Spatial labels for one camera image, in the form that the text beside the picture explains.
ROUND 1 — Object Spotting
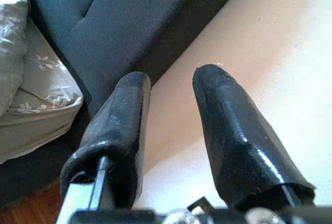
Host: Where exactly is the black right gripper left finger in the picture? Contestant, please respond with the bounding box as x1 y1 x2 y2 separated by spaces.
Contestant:
56 71 153 219

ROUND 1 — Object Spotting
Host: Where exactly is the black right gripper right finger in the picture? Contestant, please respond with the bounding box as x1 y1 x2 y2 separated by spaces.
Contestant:
191 64 316 212

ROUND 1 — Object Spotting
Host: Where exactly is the dark grey upholstered sofa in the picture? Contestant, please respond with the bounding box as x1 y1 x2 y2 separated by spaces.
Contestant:
0 0 250 204

